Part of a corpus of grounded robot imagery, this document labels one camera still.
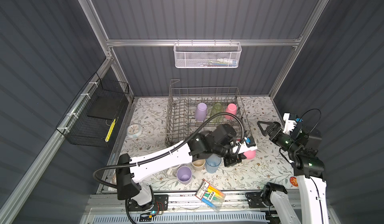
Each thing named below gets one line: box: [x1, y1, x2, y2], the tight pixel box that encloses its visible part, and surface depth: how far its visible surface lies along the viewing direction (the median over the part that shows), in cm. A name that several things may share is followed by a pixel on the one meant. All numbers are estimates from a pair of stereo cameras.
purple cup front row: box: [176, 166, 193, 185], surface depth 82 cm
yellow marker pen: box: [105, 118, 116, 143], surface depth 69 cm
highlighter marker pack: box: [195, 179, 226, 213], surface depth 76 cm
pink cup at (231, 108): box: [225, 103, 237, 120], surface depth 98 cm
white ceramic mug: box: [166, 164, 181, 177], surface depth 78 cm
